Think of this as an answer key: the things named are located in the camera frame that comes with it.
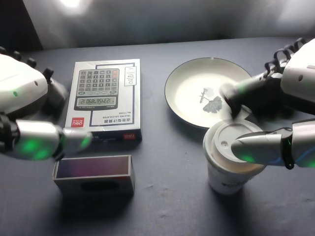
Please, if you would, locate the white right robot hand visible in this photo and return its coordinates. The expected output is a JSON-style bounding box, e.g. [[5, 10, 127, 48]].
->
[[218, 37, 315, 171]]

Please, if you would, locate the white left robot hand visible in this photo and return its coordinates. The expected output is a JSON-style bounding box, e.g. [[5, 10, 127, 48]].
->
[[0, 46, 94, 163]]

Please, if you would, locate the small grey maroon box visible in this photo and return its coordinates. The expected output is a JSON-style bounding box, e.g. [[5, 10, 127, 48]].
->
[[53, 154, 135, 197]]

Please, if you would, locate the white lidded coffee cup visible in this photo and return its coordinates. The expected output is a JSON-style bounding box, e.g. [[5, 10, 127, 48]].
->
[[202, 119, 270, 195]]

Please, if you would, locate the white calculator box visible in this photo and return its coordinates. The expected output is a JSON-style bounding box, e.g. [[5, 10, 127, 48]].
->
[[64, 58, 143, 142]]

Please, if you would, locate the white plate with leaf print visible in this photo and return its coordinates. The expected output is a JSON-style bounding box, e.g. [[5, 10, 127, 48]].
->
[[164, 57, 258, 130]]

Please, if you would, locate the grey table cloth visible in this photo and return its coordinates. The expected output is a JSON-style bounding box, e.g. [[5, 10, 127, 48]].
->
[[0, 36, 315, 236]]

